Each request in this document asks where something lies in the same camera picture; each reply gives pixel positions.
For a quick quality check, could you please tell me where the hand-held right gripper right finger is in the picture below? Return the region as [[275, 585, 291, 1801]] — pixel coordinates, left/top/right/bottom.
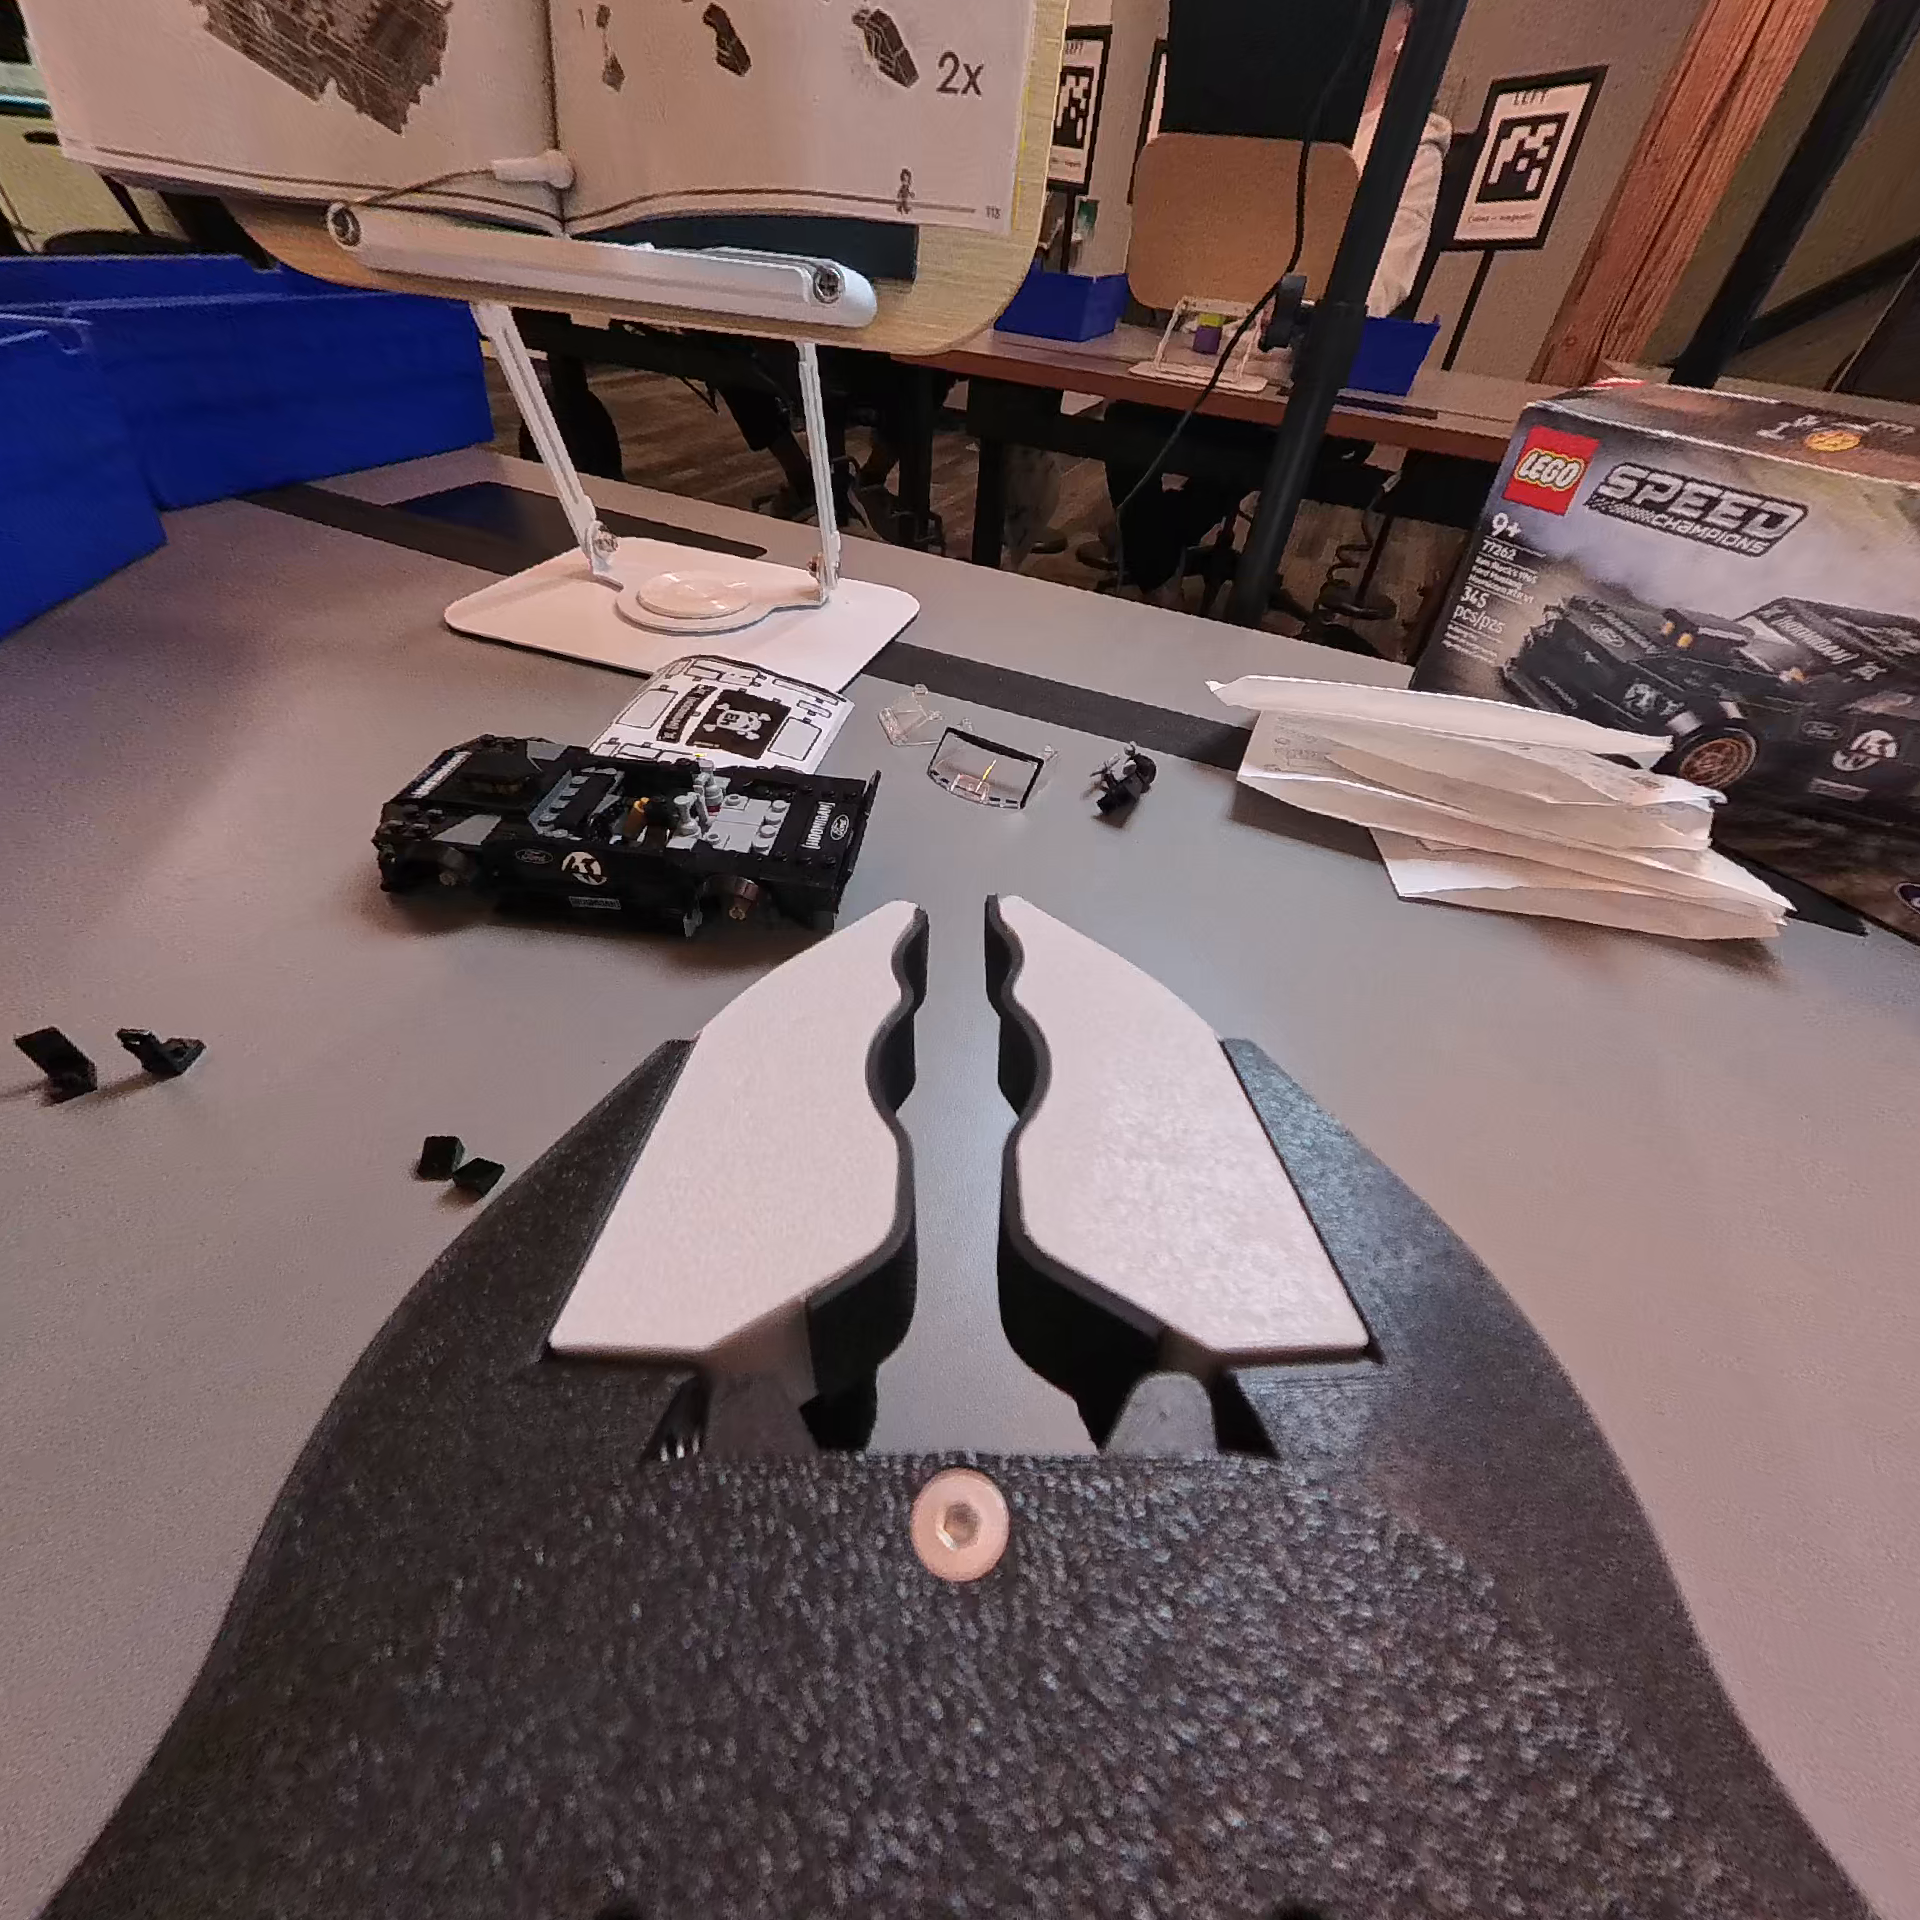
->
[[982, 896, 1373, 1454]]

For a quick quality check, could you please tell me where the black cable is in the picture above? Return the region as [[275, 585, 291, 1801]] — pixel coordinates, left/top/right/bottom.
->
[[1110, 134, 1346, 512]]

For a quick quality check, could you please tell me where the printed tag sign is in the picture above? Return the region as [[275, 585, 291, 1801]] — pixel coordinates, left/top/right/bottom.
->
[[1454, 67, 1609, 247], [1049, 26, 1114, 194]]

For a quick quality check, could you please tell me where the black lego car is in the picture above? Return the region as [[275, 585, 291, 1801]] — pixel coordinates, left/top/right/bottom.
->
[[377, 733, 884, 942]]

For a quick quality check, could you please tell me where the wooden desk with black legs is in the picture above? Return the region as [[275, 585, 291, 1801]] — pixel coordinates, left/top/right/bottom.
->
[[909, 323, 1517, 450]]

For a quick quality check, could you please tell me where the small blue bin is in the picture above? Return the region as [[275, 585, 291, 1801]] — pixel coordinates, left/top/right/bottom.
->
[[1318, 306, 1441, 394], [992, 267, 1130, 342]]

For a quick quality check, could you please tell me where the beige book stand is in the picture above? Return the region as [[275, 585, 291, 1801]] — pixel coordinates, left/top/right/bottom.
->
[[1126, 130, 1360, 385]]

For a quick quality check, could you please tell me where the lego instruction booklet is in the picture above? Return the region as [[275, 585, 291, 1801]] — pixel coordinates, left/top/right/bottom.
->
[[26, 0, 1044, 237]]

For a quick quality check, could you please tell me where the transparent lego windshield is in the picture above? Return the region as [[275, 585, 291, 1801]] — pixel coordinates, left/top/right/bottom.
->
[[931, 727, 1059, 816]]

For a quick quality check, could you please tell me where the white book stand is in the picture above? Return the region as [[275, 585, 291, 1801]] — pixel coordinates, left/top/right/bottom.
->
[[224, 0, 1073, 675]]

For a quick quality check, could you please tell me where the black tripod pole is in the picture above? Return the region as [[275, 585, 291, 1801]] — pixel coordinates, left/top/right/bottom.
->
[[1230, 0, 1474, 625]]

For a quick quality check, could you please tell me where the wooden post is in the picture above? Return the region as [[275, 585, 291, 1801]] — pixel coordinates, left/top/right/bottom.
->
[[1533, 0, 1832, 388]]

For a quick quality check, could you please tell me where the lego set box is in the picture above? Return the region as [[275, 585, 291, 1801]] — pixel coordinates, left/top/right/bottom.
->
[[1410, 381, 1920, 948]]

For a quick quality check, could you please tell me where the pile of white paper bags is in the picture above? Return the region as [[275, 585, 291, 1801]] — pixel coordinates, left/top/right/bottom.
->
[[1208, 674, 1793, 945]]

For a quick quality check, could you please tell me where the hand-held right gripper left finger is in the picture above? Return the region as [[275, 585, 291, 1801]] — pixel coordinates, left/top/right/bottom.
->
[[550, 899, 931, 1454]]

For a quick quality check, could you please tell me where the white sticker sheet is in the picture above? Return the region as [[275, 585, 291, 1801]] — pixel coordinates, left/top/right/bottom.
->
[[588, 652, 854, 775]]

